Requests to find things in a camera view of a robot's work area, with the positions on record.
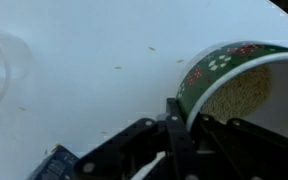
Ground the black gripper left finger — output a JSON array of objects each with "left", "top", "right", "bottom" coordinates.
[{"left": 73, "top": 97, "right": 199, "bottom": 180}]

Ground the green floral mug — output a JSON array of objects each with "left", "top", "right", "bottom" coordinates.
[{"left": 175, "top": 40, "right": 288, "bottom": 145}]

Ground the open dark blue carton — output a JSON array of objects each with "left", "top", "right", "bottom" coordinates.
[{"left": 25, "top": 143, "right": 82, "bottom": 180}]

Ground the clear plastic cup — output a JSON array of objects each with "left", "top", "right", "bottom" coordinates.
[{"left": 0, "top": 24, "right": 36, "bottom": 111}]

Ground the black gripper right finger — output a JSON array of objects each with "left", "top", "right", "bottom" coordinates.
[{"left": 191, "top": 113, "right": 288, "bottom": 180}]

